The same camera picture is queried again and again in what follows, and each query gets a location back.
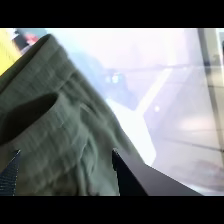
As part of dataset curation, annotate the olive green garment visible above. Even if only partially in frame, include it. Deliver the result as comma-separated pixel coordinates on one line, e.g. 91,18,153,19
0,33,158,197

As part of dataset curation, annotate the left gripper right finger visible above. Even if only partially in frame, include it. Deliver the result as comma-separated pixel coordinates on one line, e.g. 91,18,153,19
111,148,202,197

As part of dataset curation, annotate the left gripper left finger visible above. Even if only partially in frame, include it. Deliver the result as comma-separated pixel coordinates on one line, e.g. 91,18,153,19
0,149,22,197

